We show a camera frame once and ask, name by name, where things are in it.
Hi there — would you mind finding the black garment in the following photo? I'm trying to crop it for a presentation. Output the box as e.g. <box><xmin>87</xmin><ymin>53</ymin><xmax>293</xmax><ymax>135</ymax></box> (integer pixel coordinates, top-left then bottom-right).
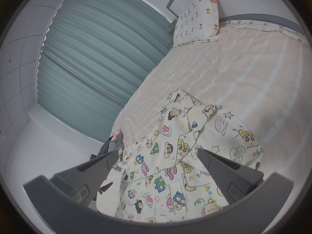
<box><xmin>90</xmin><ymin>136</ymin><xmax>115</xmax><ymax>161</ymax></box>

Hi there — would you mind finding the grey bedside table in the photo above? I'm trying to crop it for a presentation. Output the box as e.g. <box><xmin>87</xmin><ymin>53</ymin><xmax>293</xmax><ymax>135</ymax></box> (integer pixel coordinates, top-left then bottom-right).
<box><xmin>167</xmin><ymin>20</ymin><xmax>178</xmax><ymax>49</ymax></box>

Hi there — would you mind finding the blue-green curtain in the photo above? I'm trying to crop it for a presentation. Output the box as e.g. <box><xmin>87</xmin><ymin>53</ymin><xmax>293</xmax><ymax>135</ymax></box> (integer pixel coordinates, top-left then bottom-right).
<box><xmin>35</xmin><ymin>51</ymin><xmax>127</xmax><ymax>143</ymax></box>
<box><xmin>40</xmin><ymin>0</ymin><xmax>176</xmax><ymax>104</ymax></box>

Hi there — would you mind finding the bed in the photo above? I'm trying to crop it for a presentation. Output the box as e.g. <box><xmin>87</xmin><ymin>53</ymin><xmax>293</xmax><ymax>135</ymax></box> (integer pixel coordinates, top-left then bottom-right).
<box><xmin>96</xmin><ymin>0</ymin><xmax>312</xmax><ymax>225</ymax></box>

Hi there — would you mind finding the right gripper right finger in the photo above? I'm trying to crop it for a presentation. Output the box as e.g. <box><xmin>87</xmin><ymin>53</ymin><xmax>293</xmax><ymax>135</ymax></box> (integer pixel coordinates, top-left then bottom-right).
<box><xmin>197</xmin><ymin>148</ymin><xmax>264</xmax><ymax>207</ymax></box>

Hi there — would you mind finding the white printed pillow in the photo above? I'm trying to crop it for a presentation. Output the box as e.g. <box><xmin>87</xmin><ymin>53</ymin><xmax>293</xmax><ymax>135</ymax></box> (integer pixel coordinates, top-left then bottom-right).
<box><xmin>173</xmin><ymin>0</ymin><xmax>220</xmax><ymax>47</ymax></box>

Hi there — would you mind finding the white printed pyjama top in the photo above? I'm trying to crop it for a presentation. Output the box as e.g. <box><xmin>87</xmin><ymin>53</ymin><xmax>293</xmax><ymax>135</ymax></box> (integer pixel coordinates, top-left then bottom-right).
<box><xmin>96</xmin><ymin>89</ymin><xmax>263</xmax><ymax>225</ymax></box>

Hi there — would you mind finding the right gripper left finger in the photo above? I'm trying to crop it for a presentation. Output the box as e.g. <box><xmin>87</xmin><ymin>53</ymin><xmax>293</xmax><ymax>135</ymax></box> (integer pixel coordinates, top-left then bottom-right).
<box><xmin>57</xmin><ymin>151</ymin><xmax>119</xmax><ymax>208</ymax></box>

